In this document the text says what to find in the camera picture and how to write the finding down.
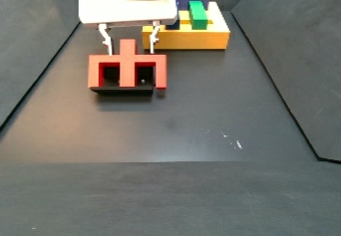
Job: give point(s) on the green rectangular block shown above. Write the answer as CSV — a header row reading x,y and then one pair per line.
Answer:
x,y
196,13

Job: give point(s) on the yellow board with white top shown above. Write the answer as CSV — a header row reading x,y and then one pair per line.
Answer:
x,y
188,39

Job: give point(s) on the black angled bracket stand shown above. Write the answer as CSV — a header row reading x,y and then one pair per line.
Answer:
x,y
108,85

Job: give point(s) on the blue rectangular block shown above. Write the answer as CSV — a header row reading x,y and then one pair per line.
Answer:
x,y
174,26

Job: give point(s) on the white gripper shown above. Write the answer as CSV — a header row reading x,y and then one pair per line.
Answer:
x,y
121,13

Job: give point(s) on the red E-shaped block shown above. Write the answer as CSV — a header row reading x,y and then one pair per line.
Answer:
x,y
127,60

